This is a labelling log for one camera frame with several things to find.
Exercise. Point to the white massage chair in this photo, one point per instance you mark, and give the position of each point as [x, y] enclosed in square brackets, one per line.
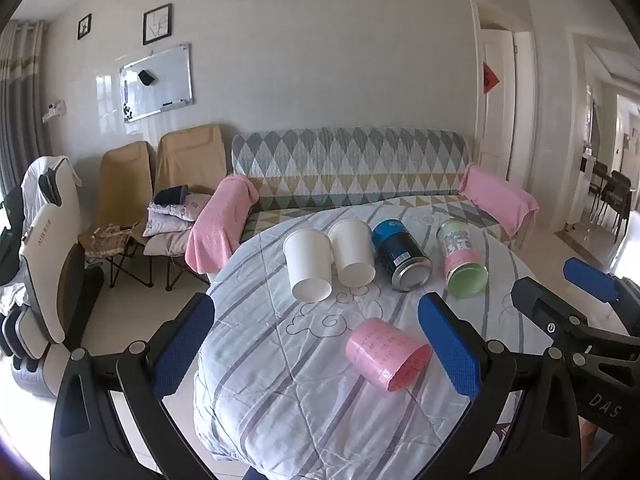
[55, 270]

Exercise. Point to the striped grey white quilt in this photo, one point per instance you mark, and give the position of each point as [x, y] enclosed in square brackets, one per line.
[280, 385]

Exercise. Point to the red door decoration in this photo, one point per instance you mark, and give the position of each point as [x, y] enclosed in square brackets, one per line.
[489, 77]

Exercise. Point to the pink towel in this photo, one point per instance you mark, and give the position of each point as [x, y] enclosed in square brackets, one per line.
[500, 195]
[215, 225]

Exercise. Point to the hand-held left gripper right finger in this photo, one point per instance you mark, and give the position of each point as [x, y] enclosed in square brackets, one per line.
[450, 350]

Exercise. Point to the white paper cup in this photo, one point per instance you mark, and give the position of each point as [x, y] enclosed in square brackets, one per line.
[307, 265]
[352, 250]

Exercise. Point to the beige folding chair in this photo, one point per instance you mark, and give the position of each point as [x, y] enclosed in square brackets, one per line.
[122, 185]
[190, 160]

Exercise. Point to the black marker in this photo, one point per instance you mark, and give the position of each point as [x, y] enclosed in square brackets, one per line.
[173, 105]

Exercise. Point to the patterned cloth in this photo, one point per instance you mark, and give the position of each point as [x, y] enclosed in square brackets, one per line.
[107, 240]

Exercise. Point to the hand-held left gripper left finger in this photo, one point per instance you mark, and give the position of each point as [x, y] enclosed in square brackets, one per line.
[182, 347]

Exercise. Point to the black framed picture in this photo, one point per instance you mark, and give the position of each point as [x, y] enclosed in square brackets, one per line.
[84, 27]
[157, 24]

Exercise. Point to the dark dining chair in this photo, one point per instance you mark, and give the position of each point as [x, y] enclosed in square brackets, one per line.
[612, 195]

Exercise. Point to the green and pink cup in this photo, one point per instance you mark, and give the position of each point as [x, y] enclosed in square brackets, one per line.
[460, 255]

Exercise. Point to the whiteboard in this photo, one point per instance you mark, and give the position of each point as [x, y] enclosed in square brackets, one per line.
[165, 75]

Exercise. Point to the small white wall shelf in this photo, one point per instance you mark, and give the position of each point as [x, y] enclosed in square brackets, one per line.
[54, 111]

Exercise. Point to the sofa with diamond-pattern cover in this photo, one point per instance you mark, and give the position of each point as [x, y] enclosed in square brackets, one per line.
[350, 160]

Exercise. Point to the dark blue cushion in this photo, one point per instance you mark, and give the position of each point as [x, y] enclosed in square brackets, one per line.
[170, 195]

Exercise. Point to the white door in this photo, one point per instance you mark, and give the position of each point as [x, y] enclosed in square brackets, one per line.
[500, 120]

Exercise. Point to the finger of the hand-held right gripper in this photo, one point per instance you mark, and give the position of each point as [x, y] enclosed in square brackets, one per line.
[590, 279]
[555, 305]

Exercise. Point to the black whiteboard eraser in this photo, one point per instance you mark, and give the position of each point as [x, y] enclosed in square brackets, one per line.
[147, 77]

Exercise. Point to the grey curtain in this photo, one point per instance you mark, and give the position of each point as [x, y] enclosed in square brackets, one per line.
[20, 100]

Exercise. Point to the blue metal cup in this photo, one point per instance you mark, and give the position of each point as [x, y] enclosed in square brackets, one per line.
[400, 250]

